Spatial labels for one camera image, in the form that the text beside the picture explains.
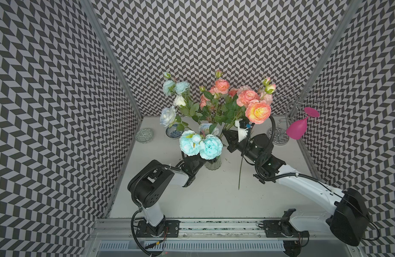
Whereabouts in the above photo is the pink peony flower stem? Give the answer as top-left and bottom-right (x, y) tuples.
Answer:
(235, 85), (272, 190)

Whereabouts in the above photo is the light pink rose stem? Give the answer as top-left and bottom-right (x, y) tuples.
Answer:
(258, 78), (276, 105)

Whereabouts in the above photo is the coral pink rose stem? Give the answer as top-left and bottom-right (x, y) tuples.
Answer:
(199, 70), (238, 110)

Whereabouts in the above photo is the clear glass vase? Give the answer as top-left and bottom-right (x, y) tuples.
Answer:
(205, 156), (222, 171)

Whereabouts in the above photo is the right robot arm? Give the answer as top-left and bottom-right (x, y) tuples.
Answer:
(223, 130), (371, 246)

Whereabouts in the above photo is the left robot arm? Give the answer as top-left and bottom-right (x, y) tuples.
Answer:
(127, 155), (207, 233)

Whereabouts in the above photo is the turquoise artificial flower stem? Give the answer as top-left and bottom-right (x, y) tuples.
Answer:
(179, 130), (223, 160)

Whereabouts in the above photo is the blue patterned small bowl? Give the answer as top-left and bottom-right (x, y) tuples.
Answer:
(166, 124), (184, 139)

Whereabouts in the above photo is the pink plastic wine glass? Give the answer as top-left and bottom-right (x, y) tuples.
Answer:
(286, 107), (320, 140)

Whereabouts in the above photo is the clear glass lidded dish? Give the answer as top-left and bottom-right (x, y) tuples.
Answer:
(135, 128), (154, 143)

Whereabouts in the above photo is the white and blue flower stem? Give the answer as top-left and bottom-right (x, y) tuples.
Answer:
(160, 72), (221, 137)

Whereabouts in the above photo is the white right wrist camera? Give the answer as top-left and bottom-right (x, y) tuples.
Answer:
(235, 119), (251, 142)

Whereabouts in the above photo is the chrome wire glass rack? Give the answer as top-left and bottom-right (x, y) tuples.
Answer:
(268, 90), (321, 145)

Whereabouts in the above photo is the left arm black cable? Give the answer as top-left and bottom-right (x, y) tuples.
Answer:
(130, 208), (168, 257)

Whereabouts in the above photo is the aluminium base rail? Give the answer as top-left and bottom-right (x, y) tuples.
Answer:
(82, 218), (366, 257)

